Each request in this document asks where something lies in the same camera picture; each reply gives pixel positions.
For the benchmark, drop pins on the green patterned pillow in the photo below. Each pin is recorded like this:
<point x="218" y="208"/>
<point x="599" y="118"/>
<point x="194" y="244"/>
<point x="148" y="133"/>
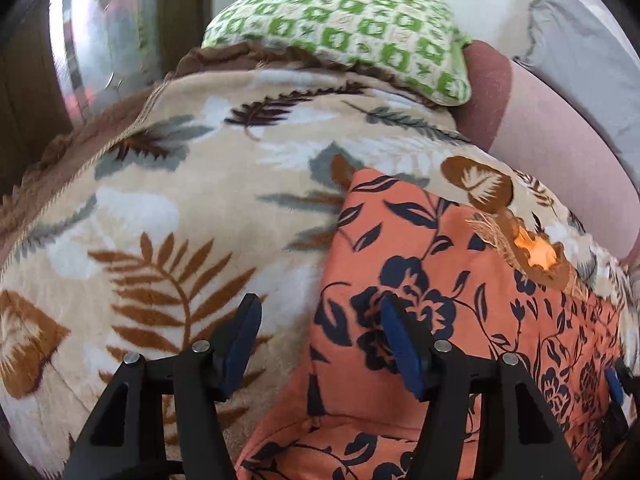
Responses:
<point x="345" y="25"/>

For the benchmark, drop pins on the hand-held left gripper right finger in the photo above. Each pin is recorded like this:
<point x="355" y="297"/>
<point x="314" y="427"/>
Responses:
<point x="400" y="355"/>

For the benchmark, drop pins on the beige leaf print blanket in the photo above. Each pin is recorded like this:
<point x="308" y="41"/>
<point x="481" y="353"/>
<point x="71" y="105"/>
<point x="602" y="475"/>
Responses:
<point x="200" y="185"/>

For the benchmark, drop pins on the orange floral print garment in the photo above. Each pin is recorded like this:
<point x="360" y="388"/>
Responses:
<point x="450" y="270"/>

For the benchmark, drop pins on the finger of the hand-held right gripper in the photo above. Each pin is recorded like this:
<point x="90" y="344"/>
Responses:
<point x="613" y="386"/>

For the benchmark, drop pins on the grey cloth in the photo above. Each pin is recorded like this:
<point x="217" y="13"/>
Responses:
<point x="590" y="50"/>

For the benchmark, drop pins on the wooden wardrobe with mirror panels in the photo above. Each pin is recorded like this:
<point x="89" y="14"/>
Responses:
<point x="100" y="35"/>

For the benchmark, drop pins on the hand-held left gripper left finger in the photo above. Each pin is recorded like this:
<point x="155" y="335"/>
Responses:
<point x="241" y="347"/>

